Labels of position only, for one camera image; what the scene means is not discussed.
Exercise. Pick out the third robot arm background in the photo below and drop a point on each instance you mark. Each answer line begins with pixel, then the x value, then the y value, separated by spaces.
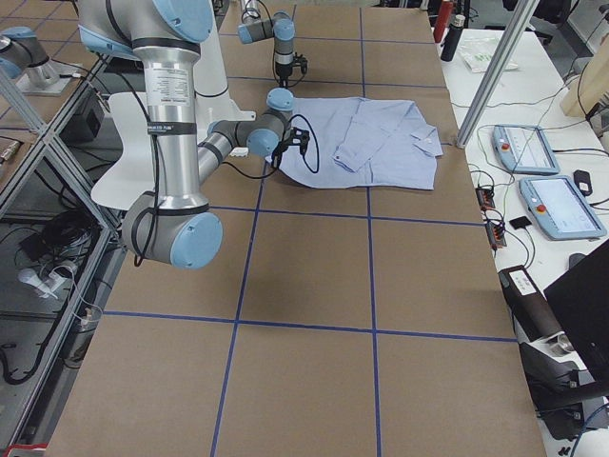
pixel 24 59

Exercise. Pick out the aluminium frame post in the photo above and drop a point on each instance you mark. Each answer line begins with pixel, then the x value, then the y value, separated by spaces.
pixel 510 38

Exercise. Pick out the lower teach pendant tablet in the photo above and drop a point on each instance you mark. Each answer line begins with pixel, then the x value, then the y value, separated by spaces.
pixel 559 208

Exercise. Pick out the black monitor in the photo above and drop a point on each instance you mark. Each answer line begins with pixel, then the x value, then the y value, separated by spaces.
pixel 579 301

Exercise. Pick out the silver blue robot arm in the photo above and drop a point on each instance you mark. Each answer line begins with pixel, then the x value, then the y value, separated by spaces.
pixel 171 223
pixel 257 24

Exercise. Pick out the red water bottle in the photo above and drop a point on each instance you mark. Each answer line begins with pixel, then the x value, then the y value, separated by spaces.
pixel 443 17

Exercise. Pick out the upper teach pendant tablet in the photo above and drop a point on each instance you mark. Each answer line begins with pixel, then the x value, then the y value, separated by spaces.
pixel 524 150

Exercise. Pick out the teach pendant tablet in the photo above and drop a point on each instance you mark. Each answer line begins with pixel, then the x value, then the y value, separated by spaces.
pixel 524 150
pixel 559 208

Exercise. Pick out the light blue striped shirt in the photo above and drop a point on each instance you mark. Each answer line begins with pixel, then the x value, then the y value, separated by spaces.
pixel 363 142

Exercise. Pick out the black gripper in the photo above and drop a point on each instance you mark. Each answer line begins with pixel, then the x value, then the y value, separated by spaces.
pixel 283 70
pixel 280 149

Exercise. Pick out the black water bottle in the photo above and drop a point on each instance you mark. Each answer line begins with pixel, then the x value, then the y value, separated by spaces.
pixel 452 38

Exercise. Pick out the clear plastic bag green print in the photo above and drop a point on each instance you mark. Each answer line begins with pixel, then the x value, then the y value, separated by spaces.
pixel 477 53

